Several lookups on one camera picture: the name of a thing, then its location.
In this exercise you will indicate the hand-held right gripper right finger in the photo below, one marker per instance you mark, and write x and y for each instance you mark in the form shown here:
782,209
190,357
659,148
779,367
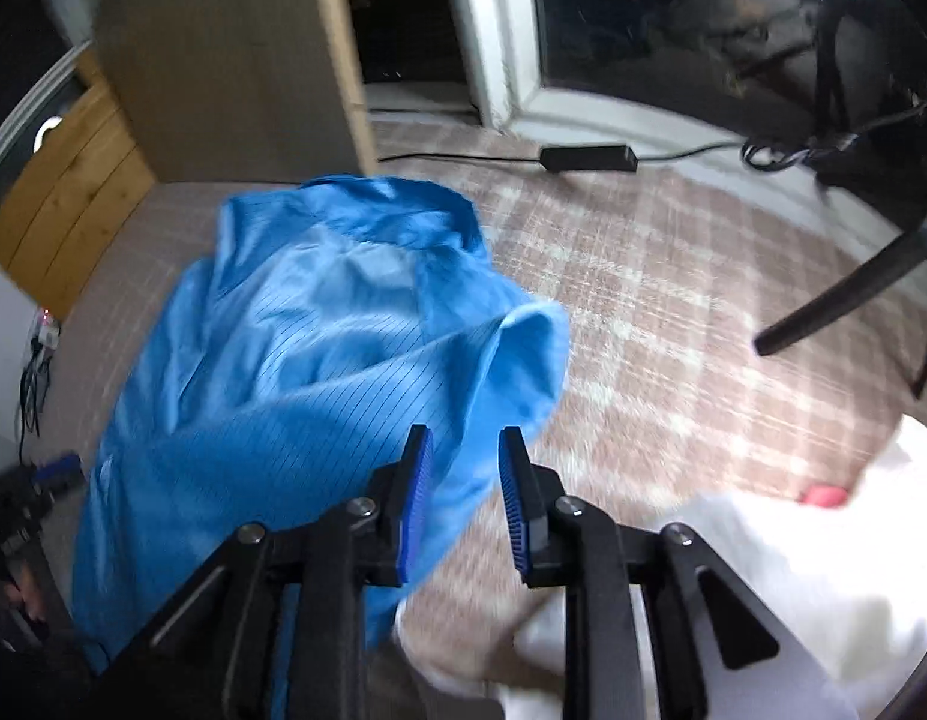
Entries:
517,510

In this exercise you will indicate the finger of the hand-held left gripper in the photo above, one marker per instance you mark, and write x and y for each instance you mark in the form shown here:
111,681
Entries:
58,469

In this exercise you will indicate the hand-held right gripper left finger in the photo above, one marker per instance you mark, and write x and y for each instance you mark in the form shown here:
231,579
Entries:
417,510

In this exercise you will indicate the blue garment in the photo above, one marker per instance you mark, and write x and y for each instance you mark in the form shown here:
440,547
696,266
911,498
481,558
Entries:
283,352

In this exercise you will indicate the cream white garment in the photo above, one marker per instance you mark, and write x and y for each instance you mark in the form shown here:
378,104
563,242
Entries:
808,585

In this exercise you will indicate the person's left hand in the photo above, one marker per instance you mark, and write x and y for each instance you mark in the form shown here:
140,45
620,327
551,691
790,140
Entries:
27,592

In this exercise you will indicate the pine wood board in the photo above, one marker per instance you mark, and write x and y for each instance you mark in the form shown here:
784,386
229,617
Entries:
73,187

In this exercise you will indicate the small pink object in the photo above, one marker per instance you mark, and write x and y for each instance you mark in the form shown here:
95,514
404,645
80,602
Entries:
823,496

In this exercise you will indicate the black power adapter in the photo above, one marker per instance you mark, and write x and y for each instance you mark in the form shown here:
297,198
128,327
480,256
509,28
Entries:
587,158

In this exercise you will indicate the light wood panel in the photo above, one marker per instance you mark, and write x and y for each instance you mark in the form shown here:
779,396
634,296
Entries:
231,60

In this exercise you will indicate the white window frame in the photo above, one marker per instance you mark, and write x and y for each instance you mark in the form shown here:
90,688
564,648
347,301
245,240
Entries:
501,30

